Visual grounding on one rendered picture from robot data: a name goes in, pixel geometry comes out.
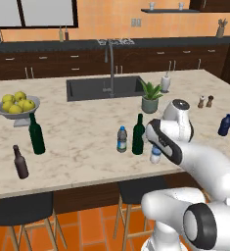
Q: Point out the tall green glass bottle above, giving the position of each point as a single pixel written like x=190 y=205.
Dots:
x=37 y=137

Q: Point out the dark wall shelf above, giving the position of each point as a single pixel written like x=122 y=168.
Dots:
x=170 y=10

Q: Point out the blue plastic bottle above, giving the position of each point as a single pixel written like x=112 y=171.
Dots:
x=224 y=125

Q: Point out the yellow-green apple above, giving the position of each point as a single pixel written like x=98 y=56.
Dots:
x=20 y=95
x=8 y=98
x=6 y=106
x=15 y=109
x=28 y=105

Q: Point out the white soap dispenser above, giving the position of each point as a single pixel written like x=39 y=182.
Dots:
x=165 y=83

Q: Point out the grey tap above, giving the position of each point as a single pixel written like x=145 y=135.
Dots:
x=112 y=70

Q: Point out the green plant in grey pot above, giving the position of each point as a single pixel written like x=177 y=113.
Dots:
x=150 y=104

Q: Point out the black framed window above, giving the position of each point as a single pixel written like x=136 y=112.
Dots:
x=48 y=13

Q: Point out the dark wood cupboard run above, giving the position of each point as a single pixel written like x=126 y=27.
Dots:
x=61 y=63

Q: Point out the tan bottle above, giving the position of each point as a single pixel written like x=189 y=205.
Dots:
x=61 y=35

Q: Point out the dark grey sink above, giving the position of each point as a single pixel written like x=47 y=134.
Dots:
x=87 y=89

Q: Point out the slim green glass bottle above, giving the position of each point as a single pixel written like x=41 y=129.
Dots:
x=138 y=139

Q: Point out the grey wall socket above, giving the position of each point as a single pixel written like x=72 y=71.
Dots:
x=136 y=22

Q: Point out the dark wood kitchen island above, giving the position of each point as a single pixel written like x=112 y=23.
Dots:
x=83 y=197

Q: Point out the white cup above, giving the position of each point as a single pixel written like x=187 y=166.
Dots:
x=151 y=6
x=181 y=6

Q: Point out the black seat wooden stool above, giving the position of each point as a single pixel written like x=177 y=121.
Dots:
x=136 y=192
x=23 y=209

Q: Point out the tan pot of tools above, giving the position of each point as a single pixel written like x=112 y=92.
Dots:
x=220 y=31

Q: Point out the brown shaker with dark cap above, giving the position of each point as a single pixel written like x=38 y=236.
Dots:
x=209 y=102

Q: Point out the brown glass bottle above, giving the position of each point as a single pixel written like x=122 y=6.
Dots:
x=21 y=165

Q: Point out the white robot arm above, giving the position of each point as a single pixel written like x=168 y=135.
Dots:
x=204 y=166

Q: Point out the dark wood wall cupboard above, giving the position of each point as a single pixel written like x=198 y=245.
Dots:
x=217 y=5

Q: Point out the clear plastic water bottle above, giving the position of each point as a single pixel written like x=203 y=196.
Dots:
x=121 y=140

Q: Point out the grey fruit bowl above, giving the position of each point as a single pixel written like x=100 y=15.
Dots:
x=21 y=118

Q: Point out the small white plastic bottle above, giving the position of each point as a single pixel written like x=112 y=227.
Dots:
x=155 y=157

